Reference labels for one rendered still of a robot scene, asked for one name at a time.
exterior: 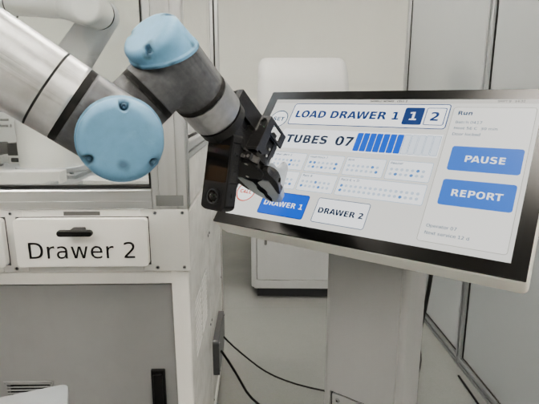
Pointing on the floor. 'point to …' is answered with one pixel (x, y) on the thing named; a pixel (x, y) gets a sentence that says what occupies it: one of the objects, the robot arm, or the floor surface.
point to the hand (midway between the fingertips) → (274, 200)
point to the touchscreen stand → (373, 333)
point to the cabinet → (117, 332)
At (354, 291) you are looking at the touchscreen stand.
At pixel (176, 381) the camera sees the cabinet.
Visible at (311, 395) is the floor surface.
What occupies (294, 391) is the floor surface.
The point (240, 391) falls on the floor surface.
